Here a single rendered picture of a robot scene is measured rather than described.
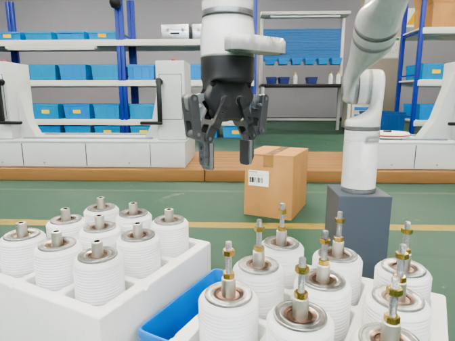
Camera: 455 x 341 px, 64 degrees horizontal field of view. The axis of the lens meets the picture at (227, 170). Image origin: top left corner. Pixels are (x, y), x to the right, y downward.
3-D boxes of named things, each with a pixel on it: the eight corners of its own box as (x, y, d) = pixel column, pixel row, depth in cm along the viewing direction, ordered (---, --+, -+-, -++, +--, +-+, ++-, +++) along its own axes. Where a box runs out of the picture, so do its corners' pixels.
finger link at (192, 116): (187, 93, 50) (196, 134, 51) (175, 96, 49) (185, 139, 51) (198, 93, 47) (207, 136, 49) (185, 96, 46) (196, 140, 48)
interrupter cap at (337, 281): (320, 298, 58) (320, 293, 57) (291, 277, 64) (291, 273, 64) (355, 286, 61) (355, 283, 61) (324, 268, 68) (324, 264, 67)
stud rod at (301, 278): (296, 308, 52) (298, 258, 50) (296, 304, 53) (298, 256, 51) (303, 309, 51) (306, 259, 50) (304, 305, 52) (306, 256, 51)
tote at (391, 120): (357, 137, 519) (359, 110, 512) (385, 137, 521) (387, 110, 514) (372, 141, 470) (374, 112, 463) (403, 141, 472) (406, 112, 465)
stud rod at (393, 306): (396, 335, 46) (401, 279, 44) (388, 334, 46) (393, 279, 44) (393, 329, 47) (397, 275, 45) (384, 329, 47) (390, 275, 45)
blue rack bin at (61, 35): (72, 44, 542) (72, 36, 540) (97, 44, 542) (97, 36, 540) (56, 39, 493) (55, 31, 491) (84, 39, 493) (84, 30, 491)
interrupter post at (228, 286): (236, 292, 59) (236, 274, 58) (235, 300, 57) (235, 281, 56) (222, 291, 59) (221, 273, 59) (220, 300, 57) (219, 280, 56)
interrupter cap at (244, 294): (253, 285, 61) (253, 281, 61) (250, 311, 54) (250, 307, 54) (208, 283, 62) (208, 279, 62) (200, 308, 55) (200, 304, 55)
